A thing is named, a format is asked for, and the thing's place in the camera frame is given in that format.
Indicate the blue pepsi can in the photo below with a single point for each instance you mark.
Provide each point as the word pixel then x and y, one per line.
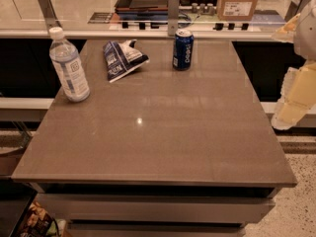
pixel 183 49

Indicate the brown cardboard box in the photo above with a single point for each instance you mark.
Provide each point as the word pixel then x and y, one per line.
pixel 235 10

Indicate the dark tray stack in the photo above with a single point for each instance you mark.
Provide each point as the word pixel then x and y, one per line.
pixel 148 10

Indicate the grey metal bracket right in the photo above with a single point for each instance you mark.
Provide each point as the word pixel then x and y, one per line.
pixel 299 2

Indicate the blue white chip bag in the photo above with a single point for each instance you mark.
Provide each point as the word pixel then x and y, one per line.
pixel 122 58

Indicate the snack bag on floor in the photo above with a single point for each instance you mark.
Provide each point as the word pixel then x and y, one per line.
pixel 38 223

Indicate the grey drawer cabinet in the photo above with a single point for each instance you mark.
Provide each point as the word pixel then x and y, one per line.
pixel 143 216

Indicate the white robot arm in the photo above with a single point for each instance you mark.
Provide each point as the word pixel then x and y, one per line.
pixel 304 41

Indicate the grey metal bracket left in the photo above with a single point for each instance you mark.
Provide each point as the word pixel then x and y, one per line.
pixel 48 13

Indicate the grey metal bracket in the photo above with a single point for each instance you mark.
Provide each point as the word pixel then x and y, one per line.
pixel 299 2
pixel 173 16
pixel 48 13

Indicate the clear plastic water bottle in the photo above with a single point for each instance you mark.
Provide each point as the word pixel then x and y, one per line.
pixel 68 66

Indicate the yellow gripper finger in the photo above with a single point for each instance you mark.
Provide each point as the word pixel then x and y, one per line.
pixel 297 96
pixel 286 32

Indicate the grey metal bracket middle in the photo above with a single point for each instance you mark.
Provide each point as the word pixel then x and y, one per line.
pixel 173 16

